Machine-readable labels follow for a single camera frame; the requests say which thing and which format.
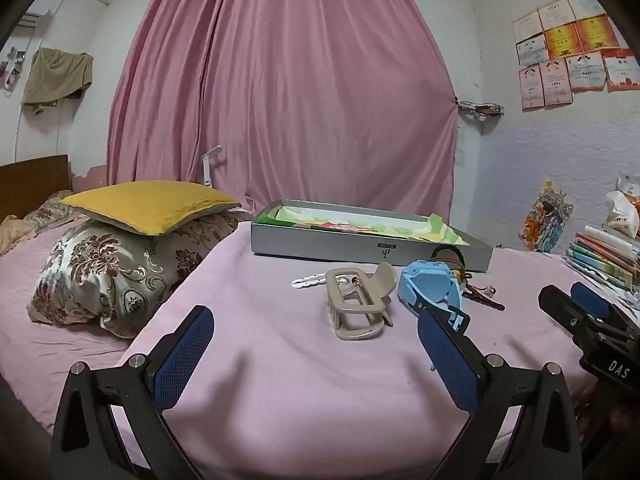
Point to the stack of books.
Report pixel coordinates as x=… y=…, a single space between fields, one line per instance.
x=605 y=260

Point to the olive towel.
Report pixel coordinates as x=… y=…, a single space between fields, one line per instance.
x=55 y=75

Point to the small dark hair clips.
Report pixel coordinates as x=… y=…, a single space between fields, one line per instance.
x=480 y=297

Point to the beige floral quilt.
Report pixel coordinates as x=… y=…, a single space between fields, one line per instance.
x=30 y=222

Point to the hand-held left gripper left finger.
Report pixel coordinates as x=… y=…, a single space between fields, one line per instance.
x=185 y=360

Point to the beige hair claw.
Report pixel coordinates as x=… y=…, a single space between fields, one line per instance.
x=345 y=327

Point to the colourful lining paper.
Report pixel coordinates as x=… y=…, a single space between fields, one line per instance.
x=350 y=222

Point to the white wall unit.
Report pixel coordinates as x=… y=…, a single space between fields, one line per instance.
x=30 y=20

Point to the blue hair claw clip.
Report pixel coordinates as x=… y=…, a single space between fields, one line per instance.
x=425 y=285

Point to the white wavy hair clip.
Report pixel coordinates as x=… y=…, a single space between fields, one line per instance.
x=307 y=281

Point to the pink bed sheet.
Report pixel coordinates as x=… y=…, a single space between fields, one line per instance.
x=300 y=385

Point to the white wall hook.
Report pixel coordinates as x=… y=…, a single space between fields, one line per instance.
x=12 y=67

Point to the wooden headboard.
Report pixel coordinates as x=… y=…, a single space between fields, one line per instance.
x=30 y=180

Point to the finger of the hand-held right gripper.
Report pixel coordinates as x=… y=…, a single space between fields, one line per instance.
x=590 y=300
x=562 y=310

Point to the pink curtain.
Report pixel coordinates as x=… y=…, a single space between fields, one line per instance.
x=300 y=85

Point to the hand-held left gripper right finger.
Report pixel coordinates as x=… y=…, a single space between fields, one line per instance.
x=447 y=360

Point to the person's right hand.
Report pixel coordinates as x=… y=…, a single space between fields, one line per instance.
x=585 y=405

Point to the grey box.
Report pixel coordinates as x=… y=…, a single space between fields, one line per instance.
x=320 y=247

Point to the white plastic bracket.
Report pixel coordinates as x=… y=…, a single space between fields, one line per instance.
x=207 y=170

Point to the white plastic bag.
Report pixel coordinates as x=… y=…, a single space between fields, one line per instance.
x=622 y=210

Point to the colourful printed bag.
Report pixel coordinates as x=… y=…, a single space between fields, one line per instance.
x=547 y=220

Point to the group of wall certificates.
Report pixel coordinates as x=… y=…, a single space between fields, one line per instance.
x=575 y=50

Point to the floral satin pillow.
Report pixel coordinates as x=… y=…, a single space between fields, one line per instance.
x=115 y=275

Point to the yellow pillow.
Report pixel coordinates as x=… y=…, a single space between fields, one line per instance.
x=150 y=207

